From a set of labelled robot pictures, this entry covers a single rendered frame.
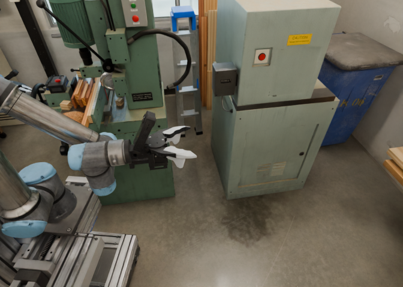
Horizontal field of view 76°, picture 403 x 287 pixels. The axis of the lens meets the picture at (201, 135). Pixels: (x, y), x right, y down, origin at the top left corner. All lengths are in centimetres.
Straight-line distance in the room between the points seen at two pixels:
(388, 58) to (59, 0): 207
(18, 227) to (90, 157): 35
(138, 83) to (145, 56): 17
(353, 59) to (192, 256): 174
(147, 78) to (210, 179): 108
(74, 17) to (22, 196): 89
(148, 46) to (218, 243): 135
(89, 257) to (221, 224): 108
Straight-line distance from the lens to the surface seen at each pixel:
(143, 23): 136
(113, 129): 164
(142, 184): 201
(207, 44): 271
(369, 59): 220
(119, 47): 139
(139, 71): 153
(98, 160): 77
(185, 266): 189
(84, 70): 166
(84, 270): 118
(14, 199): 95
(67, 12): 150
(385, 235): 237
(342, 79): 217
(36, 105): 88
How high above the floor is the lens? 175
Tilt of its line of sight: 42 degrees down
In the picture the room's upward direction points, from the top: straight up
